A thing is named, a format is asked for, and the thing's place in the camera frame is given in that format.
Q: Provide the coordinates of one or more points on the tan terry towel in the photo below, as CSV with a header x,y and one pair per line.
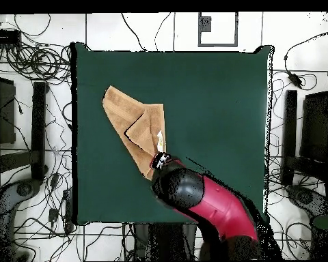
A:
x,y
125,114

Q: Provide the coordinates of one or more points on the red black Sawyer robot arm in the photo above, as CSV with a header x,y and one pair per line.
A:
x,y
221,210

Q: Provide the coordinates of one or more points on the dark green table cloth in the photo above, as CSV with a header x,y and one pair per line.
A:
x,y
221,95

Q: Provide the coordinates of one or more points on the black power strip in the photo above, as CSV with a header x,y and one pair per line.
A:
x,y
68,210

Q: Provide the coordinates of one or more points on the black stand base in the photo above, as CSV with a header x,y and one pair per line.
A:
x,y
289,122
38,122

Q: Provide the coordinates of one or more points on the grey office chair base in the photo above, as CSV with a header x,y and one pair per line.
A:
x,y
306,198
5,199

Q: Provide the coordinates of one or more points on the black computer case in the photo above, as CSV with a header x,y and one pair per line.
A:
x,y
315,122
2,109

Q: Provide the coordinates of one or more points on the black power adapter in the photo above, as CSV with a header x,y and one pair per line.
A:
x,y
295,79

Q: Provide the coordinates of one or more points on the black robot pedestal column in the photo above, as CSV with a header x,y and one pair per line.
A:
x,y
166,240

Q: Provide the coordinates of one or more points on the grey square frame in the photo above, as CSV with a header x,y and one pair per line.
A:
x,y
218,44

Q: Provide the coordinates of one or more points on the black network switch box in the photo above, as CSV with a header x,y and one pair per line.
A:
x,y
4,36

